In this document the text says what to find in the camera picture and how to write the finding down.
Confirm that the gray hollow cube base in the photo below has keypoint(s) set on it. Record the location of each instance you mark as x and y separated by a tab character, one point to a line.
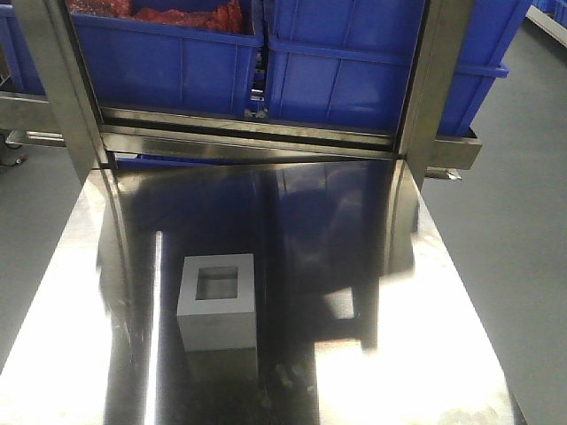
216	307

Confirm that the blue plastic bin right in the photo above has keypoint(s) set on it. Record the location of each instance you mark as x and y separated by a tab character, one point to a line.
347	63

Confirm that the blue bin with red parts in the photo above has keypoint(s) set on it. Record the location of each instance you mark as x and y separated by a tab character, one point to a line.
132	62

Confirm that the blue bin far left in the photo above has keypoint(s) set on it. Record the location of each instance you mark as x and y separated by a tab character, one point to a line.
17	54

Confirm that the red mesh parts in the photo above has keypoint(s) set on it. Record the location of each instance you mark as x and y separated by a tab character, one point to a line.
226	17

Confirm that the stainless steel rack frame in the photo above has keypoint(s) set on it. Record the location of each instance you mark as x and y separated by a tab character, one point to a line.
70	116

